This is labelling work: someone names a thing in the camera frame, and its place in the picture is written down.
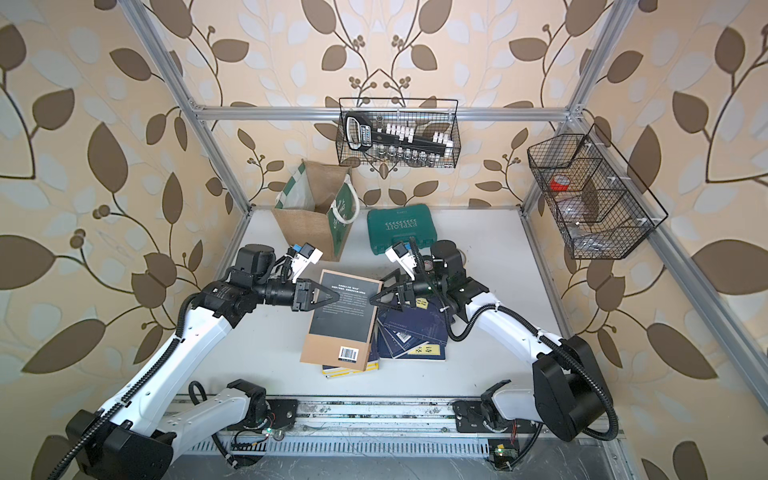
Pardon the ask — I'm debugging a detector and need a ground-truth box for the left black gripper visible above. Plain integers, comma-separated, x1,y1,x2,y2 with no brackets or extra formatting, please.
251,275,338,314

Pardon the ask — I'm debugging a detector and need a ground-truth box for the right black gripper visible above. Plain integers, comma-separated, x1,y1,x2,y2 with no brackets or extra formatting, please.
371,267,448,314

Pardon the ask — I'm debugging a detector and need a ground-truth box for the tan book black cover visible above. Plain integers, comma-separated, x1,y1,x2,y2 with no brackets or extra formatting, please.
300,269,382,370

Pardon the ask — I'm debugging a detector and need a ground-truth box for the yellow cartoon book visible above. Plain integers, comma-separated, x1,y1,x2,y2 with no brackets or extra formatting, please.
321,360,379,379

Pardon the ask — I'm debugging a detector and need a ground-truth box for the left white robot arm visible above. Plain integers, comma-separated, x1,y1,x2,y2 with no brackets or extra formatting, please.
49,244,339,479

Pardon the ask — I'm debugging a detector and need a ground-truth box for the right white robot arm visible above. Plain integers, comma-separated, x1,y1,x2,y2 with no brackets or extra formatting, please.
370,240,620,441

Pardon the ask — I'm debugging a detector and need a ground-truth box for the top navy blue book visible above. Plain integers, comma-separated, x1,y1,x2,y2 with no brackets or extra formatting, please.
379,299,448,346

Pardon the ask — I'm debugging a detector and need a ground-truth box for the navy blue book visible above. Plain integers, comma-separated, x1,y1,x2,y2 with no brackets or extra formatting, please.
376,324,446,361
379,299,448,346

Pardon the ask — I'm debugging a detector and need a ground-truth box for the green plastic tool case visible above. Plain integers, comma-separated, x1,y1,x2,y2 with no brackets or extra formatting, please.
366,204,438,255

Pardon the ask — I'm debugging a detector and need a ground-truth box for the bottom navy blue book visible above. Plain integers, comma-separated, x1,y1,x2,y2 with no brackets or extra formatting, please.
376,324,446,361

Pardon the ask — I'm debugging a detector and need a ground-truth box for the black socket set holder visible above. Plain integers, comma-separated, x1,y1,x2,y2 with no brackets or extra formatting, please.
336,111,458,161

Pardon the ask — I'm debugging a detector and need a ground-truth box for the red tape roll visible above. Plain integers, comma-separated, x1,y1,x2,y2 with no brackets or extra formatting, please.
549,174,571,193

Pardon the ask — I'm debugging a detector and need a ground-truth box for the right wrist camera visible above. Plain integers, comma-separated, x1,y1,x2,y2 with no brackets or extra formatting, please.
385,242,417,275

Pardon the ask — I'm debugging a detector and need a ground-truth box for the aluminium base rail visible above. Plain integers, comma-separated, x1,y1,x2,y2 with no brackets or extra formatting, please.
127,394,626,460

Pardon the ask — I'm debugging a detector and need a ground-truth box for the back black wire basket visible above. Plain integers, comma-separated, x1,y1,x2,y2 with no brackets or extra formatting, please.
335,96,461,169

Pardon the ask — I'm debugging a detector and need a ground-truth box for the side black wire basket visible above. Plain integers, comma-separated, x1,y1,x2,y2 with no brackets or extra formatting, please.
527,125,668,260

